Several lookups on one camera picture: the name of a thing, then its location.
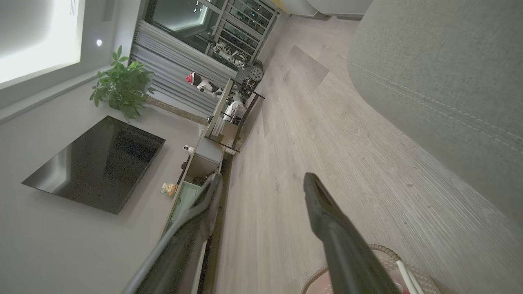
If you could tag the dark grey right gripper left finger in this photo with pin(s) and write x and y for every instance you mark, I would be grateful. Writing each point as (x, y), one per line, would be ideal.
(192, 232)

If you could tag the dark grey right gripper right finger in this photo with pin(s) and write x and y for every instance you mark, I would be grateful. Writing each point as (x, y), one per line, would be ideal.
(343, 249)

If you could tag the grey sofa cushion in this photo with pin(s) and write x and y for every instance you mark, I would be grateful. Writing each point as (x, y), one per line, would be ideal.
(449, 61)

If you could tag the small orange toy figurine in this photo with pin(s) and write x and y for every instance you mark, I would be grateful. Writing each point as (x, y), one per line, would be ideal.
(170, 189)

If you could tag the white television cabinet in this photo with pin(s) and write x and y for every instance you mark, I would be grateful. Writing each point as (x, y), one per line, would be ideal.
(208, 154)

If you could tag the woven laundry basket white liner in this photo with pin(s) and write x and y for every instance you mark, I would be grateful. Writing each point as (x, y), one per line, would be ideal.
(424, 282)

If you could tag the black flat screen television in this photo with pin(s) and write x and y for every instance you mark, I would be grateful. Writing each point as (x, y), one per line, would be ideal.
(102, 163)

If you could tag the white robot figure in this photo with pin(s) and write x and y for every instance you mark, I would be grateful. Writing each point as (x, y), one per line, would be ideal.
(233, 107)

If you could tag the white robot dog red hat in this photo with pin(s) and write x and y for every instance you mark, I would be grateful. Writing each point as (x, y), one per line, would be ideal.
(204, 85)

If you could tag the green potted plant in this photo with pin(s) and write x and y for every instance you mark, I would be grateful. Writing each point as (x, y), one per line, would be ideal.
(122, 83)

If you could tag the grey pleated curtain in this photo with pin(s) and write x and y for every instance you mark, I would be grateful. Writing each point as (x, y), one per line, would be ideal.
(171, 69)

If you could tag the black round perforated wheel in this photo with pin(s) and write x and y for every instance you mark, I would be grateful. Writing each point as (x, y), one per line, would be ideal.
(256, 72)

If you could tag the white black robot dog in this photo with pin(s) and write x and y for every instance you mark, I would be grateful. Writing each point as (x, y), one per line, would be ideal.
(229, 52)

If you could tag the grey metal storage shelf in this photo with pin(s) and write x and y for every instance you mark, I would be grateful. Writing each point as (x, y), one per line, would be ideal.
(245, 24)

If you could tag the dark glass window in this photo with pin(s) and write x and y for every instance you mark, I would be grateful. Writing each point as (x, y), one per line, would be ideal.
(179, 16)

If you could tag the small white security camera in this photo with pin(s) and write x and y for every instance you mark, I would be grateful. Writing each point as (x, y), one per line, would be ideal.
(188, 149)

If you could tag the black frame side table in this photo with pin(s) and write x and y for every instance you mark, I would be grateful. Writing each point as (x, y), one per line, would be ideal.
(222, 122)

